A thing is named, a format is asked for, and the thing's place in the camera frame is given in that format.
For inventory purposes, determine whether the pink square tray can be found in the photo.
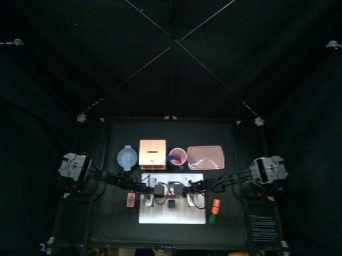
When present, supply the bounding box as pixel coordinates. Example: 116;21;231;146
185;144;226;171

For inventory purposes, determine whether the red toy knife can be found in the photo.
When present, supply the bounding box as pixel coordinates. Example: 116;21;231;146
125;191;136;209

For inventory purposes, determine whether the thin diagonal frame cord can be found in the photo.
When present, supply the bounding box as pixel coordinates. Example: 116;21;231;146
124;0;260;118
79;0;236;116

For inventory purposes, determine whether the pink cup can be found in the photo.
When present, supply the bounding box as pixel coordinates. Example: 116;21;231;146
167;147;188;167

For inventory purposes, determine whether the wooden box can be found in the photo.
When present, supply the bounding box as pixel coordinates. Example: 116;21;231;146
137;139;168;171

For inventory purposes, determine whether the orange toy carrot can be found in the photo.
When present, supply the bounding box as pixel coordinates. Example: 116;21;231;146
208;198;222;225

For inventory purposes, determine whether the blue toy in cup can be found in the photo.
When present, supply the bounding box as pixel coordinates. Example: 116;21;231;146
168;154;185;166

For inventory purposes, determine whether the light blue bowl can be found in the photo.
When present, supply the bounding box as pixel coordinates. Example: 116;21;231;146
116;144;139;172

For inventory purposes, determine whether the black printed label sheet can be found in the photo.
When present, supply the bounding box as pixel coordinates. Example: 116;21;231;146
247;213;280;244

